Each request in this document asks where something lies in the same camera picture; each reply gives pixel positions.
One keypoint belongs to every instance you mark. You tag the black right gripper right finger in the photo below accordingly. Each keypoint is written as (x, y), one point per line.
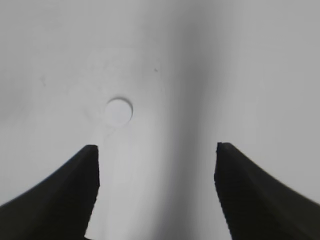
(257, 206)

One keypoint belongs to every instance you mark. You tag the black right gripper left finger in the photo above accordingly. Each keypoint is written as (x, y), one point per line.
(60, 206)

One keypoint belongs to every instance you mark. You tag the white bottle cap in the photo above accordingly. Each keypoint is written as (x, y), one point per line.
(118, 112)

